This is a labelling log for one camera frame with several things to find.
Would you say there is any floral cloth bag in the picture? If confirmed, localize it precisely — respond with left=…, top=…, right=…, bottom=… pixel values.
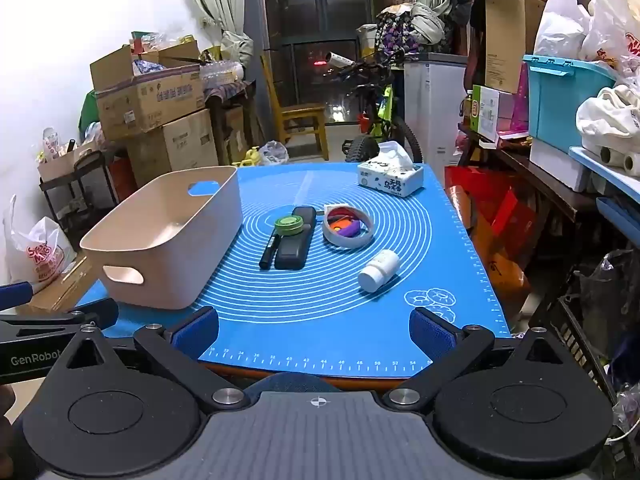
left=375, top=7, right=421, bottom=56

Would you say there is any black rectangular case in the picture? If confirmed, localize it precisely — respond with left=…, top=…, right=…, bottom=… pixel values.
left=274, top=206, right=317, bottom=271

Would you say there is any white cloth bag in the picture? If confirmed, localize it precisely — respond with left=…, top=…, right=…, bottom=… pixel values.
left=576, top=84, right=640, bottom=156

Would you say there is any large plain cardboard box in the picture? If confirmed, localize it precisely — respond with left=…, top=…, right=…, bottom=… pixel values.
left=127, top=108, right=219, bottom=188

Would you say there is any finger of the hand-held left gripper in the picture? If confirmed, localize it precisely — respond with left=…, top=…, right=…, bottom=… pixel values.
left=0, top=282, right=34, bottom=312
left=0, top=298, right=120, bottom=343

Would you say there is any white red-printed plastic bag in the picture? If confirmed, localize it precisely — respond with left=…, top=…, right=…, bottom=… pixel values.
left=4, top=195, right=77, bottom=293

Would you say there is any large white plastic bag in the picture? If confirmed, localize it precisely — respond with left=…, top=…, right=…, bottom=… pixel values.
left=534, top=0, right=640, bottom=73

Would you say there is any tall brown cardboard box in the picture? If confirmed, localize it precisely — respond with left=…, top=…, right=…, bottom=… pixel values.
left=484, top=0, right=546, bottom=95

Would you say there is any black marker pen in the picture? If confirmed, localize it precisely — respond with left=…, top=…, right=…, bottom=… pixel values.
left=259, top=230, right=281, bottom=269

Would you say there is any small white plastic bag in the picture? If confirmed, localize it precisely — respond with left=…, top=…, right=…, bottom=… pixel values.
left=257, top=140, right=290, bottom=166

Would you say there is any cardboard box of clutter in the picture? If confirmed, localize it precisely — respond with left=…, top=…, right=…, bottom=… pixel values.
left=37, top=142, right=101, bottom=183

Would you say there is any light blue shelf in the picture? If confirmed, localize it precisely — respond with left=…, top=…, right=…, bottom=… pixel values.
left=569, top=146, right=640, bottom=246

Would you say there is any white pill bottle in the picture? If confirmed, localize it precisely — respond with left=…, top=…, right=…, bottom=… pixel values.
left=357, top=249, right=401, bottom=294

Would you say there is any black metal cart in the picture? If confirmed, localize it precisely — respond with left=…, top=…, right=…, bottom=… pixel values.
left=39, top=150, right=121, bottom=251

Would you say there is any white tissue pack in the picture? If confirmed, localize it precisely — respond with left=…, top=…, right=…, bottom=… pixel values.
left=357, top=141, right=425, bottom=198

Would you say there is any small brown cardboard box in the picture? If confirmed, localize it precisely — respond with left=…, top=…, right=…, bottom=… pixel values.
left=142, top=40, right=202, bottom=67

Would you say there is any teal plastic storage box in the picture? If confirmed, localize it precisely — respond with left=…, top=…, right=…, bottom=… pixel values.
left=522, top=54, right=618, bottom=155

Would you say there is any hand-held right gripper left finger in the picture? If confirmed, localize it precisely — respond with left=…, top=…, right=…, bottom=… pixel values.
left=47, top=306, right=252, bottom=411

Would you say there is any black and green bicycle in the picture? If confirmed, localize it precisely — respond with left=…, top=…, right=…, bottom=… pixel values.
left=320, top=47, right=423, bottom=163

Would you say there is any green round tape measure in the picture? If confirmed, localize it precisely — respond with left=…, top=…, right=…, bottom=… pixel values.
left=274, top=214, right=304, bottom=237

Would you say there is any white chest freezer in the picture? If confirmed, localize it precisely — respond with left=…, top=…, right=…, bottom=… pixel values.
left=404, top=53, right=468, bottom=181

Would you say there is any beige plastic basket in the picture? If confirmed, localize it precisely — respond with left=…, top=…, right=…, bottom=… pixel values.
left=80, top=165, right=244, bottom=310

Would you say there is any green and white carton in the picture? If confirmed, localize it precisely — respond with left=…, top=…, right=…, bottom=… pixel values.
left=470, top=85, right=516, bottom=143

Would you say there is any black plastic crate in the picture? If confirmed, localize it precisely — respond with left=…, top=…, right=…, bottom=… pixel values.
left=530, top=295, right=640, bottom=461

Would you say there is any green bag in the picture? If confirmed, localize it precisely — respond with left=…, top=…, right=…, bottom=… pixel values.
left=79, top=91, right=101, bottom=133

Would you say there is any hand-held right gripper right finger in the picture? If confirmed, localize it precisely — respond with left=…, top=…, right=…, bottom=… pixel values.
left=381, top=306, right=583, bottom=411

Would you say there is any open printed cardboard box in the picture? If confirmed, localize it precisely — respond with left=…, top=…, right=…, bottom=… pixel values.
left=90, top=44, right=206, bottom=142

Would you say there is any white tape roll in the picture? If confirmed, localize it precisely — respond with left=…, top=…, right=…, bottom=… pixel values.
left=322, top=203, right=376, bottom=249

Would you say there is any blue silicone mat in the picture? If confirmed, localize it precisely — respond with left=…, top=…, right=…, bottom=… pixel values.
left=75, top=161, right=512, bottom=378

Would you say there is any white foam box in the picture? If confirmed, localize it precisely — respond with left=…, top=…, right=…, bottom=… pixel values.
left=529, top=137, right=591, bottom=193

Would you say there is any dark wooden desk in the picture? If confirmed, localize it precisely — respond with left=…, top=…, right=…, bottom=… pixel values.
left=205, top=80, right=258, bottom=166

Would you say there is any wooden chair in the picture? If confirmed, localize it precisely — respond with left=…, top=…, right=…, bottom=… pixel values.
left=260, top=55, right=330, bottom=161

